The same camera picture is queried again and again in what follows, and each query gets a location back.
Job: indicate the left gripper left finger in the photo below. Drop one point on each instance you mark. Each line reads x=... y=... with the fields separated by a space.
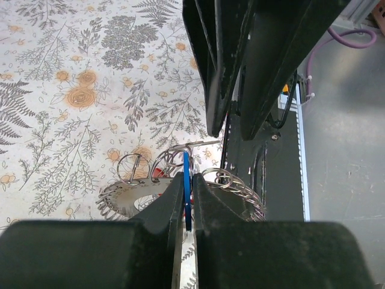
x=156 y=246

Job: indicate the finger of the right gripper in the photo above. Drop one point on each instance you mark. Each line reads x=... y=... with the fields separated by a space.
x=284 y=33
x=218 y=33

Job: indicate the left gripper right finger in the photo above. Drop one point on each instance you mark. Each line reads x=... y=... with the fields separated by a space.
x=223 y=253

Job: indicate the red key tag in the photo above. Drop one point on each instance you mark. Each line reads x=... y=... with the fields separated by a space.
x=158 y=187

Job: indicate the blue key tag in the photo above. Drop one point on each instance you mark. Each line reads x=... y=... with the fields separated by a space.
x=187 y=175

